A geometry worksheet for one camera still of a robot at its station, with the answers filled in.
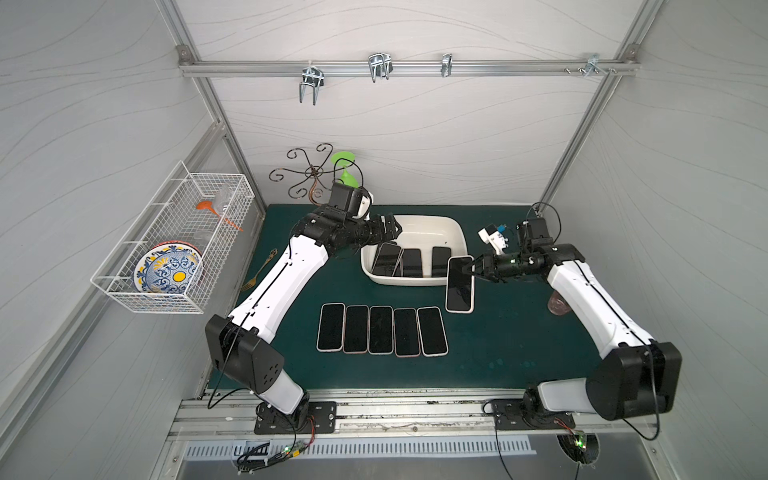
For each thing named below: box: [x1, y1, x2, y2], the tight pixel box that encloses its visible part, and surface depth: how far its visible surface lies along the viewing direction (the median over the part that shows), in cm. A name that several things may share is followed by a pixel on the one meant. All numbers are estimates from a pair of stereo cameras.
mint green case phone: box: [368, 306, 393, 355], surface depth 90 cm
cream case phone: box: [416, 306, 449, 357], surface depth 90 cm
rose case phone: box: [343, 305, 370, 354], surface depth 88 cm
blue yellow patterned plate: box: [133, 243, 202, 293], surface depth 62 cm
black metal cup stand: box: [269, 142, 356, 207], surface depth 90 cm
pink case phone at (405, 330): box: [393, 308, 420, 358], surface depth 89 cm
